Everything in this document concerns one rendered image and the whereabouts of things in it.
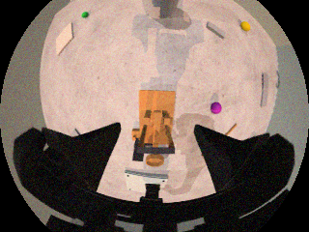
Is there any orange toy catapult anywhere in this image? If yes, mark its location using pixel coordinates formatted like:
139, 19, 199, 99
132, 90, 175, 166

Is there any white cylindrical cup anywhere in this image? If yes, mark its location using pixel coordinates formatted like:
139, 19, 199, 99
142, 0, 179, 19

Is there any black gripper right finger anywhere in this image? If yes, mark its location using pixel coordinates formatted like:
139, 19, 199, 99
193, 124, 270, 192

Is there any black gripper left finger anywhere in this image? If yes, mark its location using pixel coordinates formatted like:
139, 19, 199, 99
42, 123, 121, 192

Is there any yellow ball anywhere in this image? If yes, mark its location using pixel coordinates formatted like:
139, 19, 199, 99
240, 22, 251, 32

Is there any magenta ball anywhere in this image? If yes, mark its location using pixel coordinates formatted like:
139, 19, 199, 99
210, 101, 221, 113

